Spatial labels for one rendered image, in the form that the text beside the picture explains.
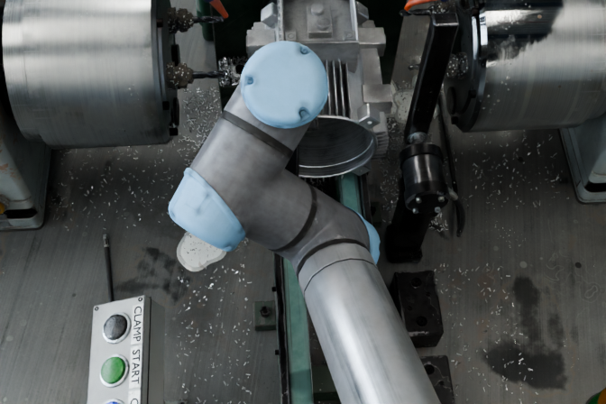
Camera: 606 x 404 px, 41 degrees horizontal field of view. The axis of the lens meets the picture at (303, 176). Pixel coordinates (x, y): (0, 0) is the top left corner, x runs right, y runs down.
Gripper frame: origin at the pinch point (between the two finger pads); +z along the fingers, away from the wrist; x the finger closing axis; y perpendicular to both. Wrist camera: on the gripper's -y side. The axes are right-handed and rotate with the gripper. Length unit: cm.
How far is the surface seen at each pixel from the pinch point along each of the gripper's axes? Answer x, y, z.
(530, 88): -34.1, 4.4, 2.4
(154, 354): 15.5, -25.6, -11.0
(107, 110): 22.1, 3.8, 2.8
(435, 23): -18.2, 10.7, -12.6
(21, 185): 37.5, -5.4, 16.0
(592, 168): -49, -7, 19
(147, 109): 17.0, 3.7, 2.9
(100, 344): 21.6, -24.2, -10.6
